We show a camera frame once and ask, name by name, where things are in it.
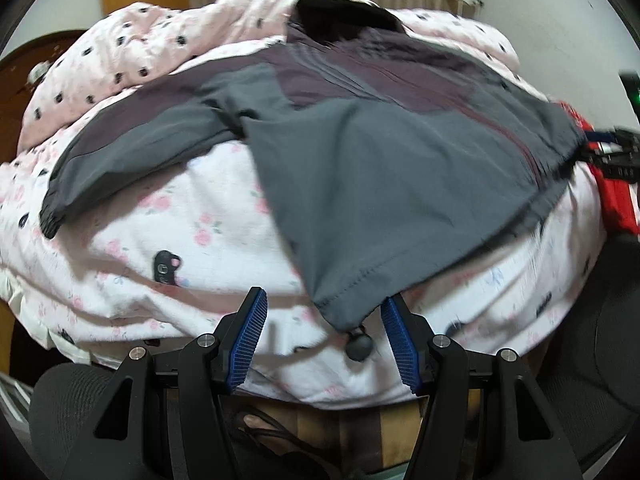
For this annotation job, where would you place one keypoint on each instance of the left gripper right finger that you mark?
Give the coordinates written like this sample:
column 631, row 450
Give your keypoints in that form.
column 409, row 336

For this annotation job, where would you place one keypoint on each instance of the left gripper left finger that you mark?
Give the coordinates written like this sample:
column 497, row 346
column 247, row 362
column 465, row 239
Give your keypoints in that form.
column 238, row 334

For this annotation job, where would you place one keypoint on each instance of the grey and purple jacket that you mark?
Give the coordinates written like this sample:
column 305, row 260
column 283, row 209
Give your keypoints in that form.
column 383, row 158

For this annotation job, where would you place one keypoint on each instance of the red bag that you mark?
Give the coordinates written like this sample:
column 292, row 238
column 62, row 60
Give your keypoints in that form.
column 619, row 199

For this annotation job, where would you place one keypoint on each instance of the pink cat print quilt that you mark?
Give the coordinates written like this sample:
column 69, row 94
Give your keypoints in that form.
column 168, row 257

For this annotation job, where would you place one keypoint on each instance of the black office chair seat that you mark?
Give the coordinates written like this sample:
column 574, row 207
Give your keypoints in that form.
column 590, row 373

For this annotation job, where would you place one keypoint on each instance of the dark wooden headboard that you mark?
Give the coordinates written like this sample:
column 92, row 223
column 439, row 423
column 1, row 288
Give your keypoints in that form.
column 16, row 91

